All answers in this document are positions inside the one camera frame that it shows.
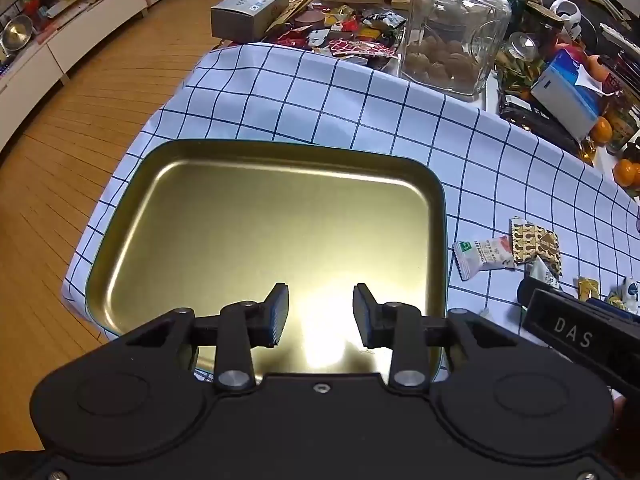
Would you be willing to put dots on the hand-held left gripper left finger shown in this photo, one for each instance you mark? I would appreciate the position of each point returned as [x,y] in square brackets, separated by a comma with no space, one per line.
[280,315]

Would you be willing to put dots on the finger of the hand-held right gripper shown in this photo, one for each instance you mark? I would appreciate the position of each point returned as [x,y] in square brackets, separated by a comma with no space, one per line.
[607,306]
[525,290]

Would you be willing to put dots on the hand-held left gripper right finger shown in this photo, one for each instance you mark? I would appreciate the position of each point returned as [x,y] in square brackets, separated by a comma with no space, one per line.
[361,315]

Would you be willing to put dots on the yellow green candy packet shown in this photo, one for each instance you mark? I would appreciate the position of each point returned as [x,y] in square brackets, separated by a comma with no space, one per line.
[590,287]

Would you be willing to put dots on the brown gold patterned snack packet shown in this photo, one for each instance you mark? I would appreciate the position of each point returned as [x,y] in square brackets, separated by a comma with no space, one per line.
[535,245]

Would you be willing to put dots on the white hawthorn snack packet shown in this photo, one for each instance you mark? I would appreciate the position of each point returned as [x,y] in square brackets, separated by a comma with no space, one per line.
[482,257]

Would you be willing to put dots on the gold tin tray teal rim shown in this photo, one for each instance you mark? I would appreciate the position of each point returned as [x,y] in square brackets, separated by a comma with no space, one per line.
[250,220]

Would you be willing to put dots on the heap of leafy mandarins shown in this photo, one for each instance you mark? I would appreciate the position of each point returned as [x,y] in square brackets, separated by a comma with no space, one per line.
[627,172]

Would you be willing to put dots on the gold foil chocolate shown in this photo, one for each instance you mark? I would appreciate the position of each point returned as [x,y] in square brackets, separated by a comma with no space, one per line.
[587,150]

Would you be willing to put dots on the long black snack packet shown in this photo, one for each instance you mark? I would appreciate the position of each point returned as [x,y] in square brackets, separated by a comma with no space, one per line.
[540,127]

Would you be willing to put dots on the single mandarin orange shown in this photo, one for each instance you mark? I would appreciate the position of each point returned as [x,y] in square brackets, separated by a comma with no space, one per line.
[601,130]

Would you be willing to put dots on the jar with green label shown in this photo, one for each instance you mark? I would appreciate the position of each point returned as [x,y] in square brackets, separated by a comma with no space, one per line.
[624,127]

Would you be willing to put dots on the blue white tissue box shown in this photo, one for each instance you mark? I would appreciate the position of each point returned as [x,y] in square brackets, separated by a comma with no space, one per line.
[570,95]

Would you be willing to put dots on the white blue checked tablecloth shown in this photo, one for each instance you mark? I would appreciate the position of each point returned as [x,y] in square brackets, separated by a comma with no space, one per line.
[350,110]

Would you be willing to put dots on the small glass jar metal lid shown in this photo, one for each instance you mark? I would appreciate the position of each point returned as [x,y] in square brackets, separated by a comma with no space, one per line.
[522,50]

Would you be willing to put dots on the glass jar with cookies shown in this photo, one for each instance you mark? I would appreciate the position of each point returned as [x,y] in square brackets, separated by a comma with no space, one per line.
[450,35]

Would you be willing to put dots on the white black mug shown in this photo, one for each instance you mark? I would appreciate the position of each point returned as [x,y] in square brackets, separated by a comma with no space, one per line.
[567,16]

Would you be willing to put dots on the pile of assorted snack packets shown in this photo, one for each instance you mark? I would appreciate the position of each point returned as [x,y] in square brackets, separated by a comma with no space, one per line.
[345,30]

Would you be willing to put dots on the grey cardboard box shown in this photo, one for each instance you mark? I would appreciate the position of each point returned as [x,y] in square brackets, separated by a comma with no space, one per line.
[245,10]

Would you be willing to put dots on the white low cabinet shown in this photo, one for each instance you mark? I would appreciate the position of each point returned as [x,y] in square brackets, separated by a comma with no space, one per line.
[75,45]

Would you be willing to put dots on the steel bowl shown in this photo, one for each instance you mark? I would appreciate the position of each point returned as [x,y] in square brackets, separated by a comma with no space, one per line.
[15,35]

